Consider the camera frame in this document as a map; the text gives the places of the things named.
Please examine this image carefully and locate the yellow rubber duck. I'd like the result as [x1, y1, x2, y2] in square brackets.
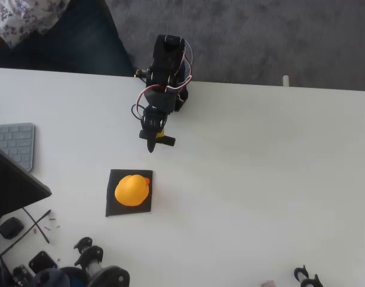
[114, 174, 151, 207]

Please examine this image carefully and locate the black cardboard square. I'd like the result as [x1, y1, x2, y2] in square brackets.
[105, 169, 154, 218]

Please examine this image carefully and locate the person in floral shirt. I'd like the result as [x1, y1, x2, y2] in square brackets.
[0, 0, 137, 77]

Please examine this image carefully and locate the black zip tie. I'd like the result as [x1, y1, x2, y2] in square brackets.
[0, 209, 52, 259]

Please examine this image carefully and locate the grey keyboard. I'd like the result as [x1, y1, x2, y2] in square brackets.
[0, 122, 36, 172]

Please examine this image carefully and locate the black laptop screen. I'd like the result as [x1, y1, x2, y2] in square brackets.
[0, 142, 53, 222]

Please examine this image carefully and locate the blue stand on black disc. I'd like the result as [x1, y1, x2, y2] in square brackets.
[61, 267, 91, 287]

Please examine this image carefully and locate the small black pouch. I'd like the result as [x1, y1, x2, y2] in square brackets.
[0, 217, 24, 240]

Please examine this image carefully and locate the white floral shirt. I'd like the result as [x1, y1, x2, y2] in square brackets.
[0, 0, 70, 50]

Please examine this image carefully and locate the dark blue round cap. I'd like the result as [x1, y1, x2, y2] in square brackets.
[29, 268, 71, 287]

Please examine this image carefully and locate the black circuit module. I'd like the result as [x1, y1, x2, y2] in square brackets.
[11, 264, 33, 287]

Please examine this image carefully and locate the black hooked clamp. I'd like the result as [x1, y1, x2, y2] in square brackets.
[293, 264, 324, 287]

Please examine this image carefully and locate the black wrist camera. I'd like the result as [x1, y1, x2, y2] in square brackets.
[156, 135, 176, 147]

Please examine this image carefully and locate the red white servo cable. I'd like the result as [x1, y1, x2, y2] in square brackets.
[165, 74, 193, 94]
[131, 85, 167, 120]

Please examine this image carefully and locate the thin white cable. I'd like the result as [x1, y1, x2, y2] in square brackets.
[183, 41, 194, 72]

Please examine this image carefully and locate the black square mount plate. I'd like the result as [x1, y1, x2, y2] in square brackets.
[28, 250, 58, 274]

